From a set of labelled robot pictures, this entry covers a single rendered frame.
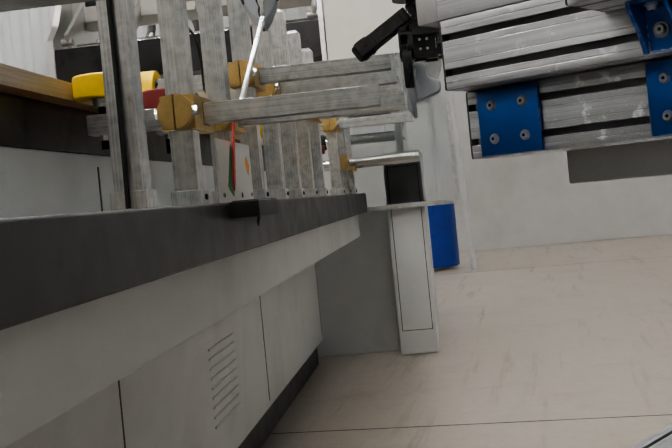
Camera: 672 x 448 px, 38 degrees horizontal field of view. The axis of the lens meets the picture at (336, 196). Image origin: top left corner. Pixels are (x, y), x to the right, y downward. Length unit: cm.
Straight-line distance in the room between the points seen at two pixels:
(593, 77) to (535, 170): 912
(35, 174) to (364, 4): 294
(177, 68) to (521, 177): 902
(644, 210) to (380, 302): 633
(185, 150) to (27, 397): 62
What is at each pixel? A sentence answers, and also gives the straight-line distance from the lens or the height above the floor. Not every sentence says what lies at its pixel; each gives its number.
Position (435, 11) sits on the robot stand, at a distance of 129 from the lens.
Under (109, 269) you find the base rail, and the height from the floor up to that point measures 65.
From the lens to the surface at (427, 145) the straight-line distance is 415.
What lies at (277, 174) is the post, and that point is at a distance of 214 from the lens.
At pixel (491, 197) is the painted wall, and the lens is 1034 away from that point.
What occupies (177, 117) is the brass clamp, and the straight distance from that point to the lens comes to 139.
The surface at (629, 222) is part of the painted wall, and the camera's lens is 1038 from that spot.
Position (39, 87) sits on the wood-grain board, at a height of 88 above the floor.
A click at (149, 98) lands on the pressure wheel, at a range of 172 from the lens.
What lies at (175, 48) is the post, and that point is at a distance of 143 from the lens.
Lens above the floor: 69
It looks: level
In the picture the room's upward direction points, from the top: 6 degrees counter-clockwise
